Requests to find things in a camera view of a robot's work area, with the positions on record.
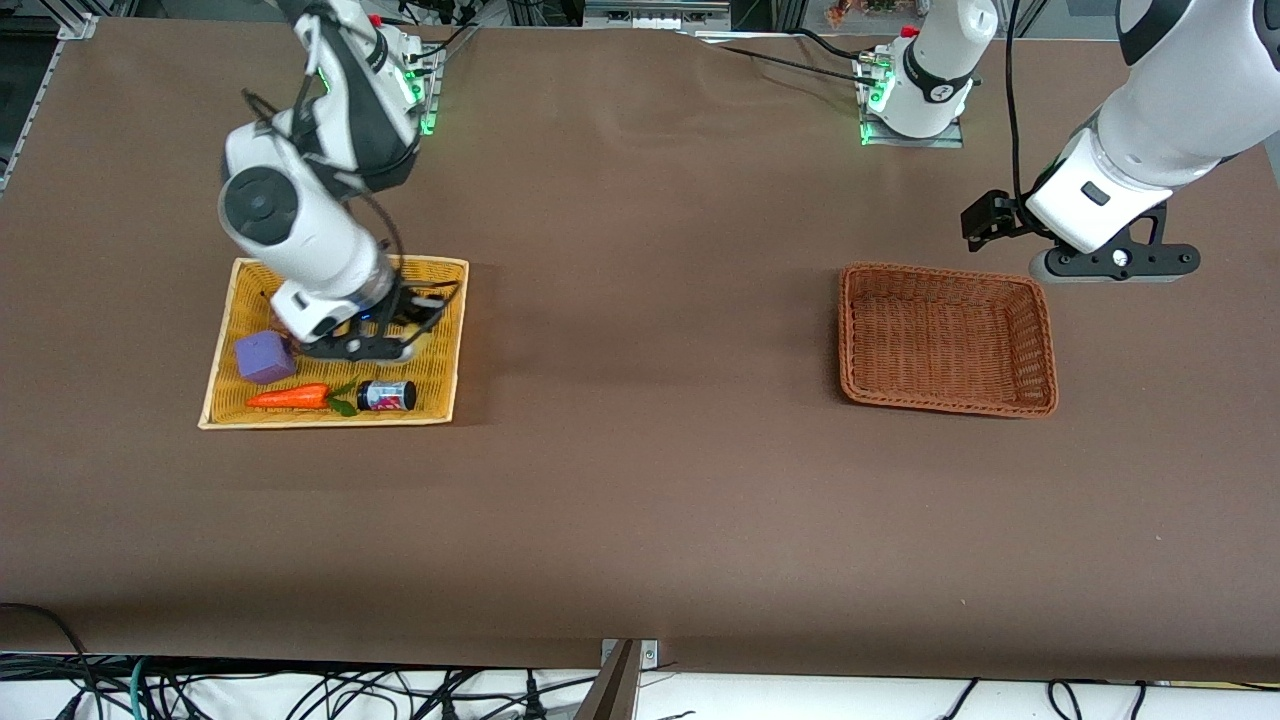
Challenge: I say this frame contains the black cables at arm base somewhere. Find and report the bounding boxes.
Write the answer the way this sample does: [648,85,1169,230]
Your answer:
[395,0,486,63]

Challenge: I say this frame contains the silver background frame equipment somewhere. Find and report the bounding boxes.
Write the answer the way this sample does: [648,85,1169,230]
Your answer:
[580,0,736,31]

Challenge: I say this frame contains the small black-lidded jar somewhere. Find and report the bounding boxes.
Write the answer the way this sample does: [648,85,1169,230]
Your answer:
[356,379,418,413]

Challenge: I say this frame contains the small metal edge bracket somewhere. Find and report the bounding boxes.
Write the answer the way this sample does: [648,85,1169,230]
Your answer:
[600,638,661,669]

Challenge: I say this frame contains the brown table cover cloth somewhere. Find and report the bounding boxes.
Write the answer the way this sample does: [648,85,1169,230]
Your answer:
[0,18,1280,683]

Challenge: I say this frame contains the aluminium table frame rail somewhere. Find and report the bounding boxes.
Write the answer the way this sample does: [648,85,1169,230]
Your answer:
[0,12,101,191]

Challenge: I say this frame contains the orange toy carrot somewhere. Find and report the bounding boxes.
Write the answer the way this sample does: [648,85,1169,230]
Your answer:
[245,380,359,418]

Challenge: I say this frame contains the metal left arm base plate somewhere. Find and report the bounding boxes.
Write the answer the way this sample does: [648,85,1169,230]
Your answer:
[858,55,966,149]

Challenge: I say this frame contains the black tangled cable bundle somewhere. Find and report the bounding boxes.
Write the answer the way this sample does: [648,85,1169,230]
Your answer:
[150,665,601,720]

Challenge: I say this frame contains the black curved floor cable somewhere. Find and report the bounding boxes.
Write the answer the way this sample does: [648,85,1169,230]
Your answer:
[0,602,99,720]

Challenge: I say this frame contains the thin black hanging cables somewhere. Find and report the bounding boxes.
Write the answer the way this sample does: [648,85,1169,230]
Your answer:
[940,678,1151,720]

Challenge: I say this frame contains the yellow woven rectangular basket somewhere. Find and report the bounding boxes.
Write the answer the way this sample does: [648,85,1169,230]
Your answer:
[198,256,470,431]

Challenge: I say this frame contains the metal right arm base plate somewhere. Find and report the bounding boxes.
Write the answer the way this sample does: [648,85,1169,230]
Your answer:
[415,45,443,137]

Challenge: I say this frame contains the black cable across cloth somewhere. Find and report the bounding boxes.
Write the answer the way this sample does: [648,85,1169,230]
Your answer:
[715,28,881,86]

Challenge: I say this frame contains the dark grey angled pole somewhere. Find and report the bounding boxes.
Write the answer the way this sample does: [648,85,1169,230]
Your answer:
[575,640,641,720]

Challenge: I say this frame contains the purple foam cube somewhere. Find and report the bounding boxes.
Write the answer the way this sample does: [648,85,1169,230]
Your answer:
[234,330,298,386]

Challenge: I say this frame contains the brown woven rectangular basket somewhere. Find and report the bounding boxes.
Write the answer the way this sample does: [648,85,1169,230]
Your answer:
[838,262,1060,419]

